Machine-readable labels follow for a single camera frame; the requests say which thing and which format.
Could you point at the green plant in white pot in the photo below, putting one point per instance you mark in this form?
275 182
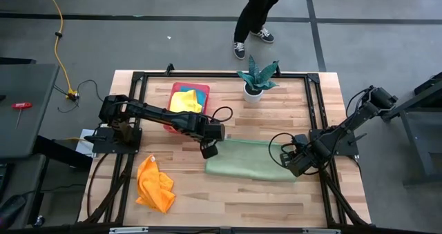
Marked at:
253 89

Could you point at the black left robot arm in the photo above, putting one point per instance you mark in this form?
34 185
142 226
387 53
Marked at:
155 115

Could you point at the black handheld device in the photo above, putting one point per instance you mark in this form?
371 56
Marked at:
12 210

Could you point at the green microfiber towel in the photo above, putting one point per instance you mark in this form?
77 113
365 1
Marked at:
248 159

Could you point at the teal microfiber towel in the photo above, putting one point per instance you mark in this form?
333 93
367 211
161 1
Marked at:
202 94

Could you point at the orange microfiber towel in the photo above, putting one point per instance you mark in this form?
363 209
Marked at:
153 189

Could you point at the white box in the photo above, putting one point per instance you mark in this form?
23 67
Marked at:
88 142

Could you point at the person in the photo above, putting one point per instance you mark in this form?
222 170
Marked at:
255 9

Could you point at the grey side table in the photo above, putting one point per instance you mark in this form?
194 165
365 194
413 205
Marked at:
24 106

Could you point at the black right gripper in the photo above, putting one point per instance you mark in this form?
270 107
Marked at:
304 158

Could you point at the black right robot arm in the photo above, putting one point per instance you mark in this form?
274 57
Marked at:
355 120

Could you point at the pink plastic bin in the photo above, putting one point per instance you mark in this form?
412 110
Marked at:
190 85

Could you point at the yellow microfiber towel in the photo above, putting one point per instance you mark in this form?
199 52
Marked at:
184 103

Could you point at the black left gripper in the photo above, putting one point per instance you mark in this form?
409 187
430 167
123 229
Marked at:
203 130

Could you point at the grey metal bench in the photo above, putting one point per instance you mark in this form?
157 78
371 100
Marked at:
418 141

